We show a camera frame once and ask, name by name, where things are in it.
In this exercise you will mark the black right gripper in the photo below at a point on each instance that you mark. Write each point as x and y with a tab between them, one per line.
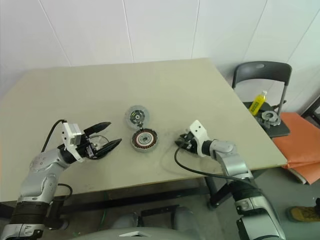
191	145

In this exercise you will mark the silver round motor cover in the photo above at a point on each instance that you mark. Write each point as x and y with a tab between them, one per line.
137	116

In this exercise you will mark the grey rounded robot body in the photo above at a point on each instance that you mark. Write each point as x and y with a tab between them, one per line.
190	220

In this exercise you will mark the yellow and black shoe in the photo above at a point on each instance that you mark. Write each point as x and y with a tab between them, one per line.
302	214

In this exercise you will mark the yellow plastic bottle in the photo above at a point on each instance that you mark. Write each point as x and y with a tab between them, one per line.
257	103

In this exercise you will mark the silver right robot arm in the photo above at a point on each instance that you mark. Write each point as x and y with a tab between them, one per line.
232	162

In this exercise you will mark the black metal stand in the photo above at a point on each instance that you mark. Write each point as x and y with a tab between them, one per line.
313	107

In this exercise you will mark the orange folder stack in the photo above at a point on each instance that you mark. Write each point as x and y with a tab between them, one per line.
300	140

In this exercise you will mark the grey metal motor part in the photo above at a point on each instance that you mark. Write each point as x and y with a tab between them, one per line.
270	116

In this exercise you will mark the motor stator with copper windings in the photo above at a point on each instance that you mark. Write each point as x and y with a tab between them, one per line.
144	138

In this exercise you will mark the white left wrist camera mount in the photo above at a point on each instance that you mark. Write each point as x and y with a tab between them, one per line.
72	135

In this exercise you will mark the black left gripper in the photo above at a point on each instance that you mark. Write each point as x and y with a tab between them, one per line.
87	147

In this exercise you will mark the black table frame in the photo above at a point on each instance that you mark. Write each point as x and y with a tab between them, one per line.
217	190

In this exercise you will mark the dark grey folding chair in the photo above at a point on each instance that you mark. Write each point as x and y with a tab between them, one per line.
275	72

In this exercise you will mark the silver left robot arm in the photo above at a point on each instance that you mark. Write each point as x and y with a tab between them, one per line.
37	162

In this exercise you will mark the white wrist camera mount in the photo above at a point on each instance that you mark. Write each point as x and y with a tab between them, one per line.
72	135
198	131

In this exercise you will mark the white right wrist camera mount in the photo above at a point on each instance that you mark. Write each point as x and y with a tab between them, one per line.
198	131

